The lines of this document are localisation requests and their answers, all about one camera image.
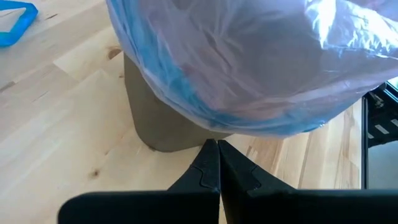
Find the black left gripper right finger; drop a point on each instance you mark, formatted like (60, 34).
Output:
(311, 207)

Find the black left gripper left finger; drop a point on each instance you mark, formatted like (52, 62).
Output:
(140, 208)

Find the dark grey trash bin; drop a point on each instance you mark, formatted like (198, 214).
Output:
(155, 121)

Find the pink plastic bag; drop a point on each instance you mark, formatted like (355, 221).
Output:
(248, 62)

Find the teal plastic trash bag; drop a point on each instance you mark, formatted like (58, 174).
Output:
(21, 26)

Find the black aluminium table frame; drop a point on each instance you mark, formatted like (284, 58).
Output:
(377, 112)

